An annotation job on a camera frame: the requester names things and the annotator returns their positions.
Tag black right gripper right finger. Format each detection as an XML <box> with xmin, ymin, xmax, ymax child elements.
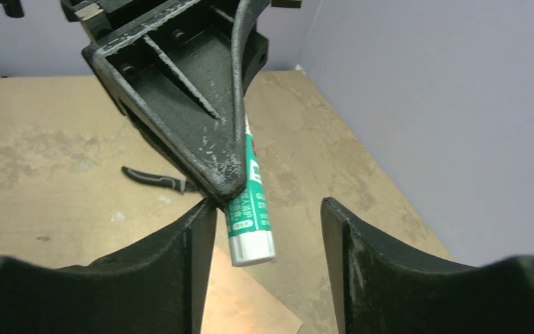
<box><xmin>320</xmin><ymin>197</ymin><xmax>472</xmax><ymax>333</ymax></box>

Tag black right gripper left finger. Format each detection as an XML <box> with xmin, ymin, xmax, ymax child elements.
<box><xmin>57</xmin><ymin>199</ymin><xmax>217</xmax><ymax>333</ymax></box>

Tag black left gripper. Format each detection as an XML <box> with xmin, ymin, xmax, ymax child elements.
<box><xmin>60</xmin><ymin>1</ymin><xmax>268</xmax><ymax>203</ymax></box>

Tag pink and cream envelope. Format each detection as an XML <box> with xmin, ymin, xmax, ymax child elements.
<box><xmin>201</xmin><ymin>247</ymin><xmax>303</xmax><ymax>333</ymax></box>

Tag green and white marker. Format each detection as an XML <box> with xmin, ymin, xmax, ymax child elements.
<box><xmin>225</xmin><ymin>123</ymin><xmax>276</xmax><ymax>267</ymax></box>

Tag black pruning shears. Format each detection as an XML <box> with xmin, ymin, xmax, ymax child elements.
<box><xmin>121</xmin><ymin>166</ymin><xmax>198</xmax><ymax>193</ymax></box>

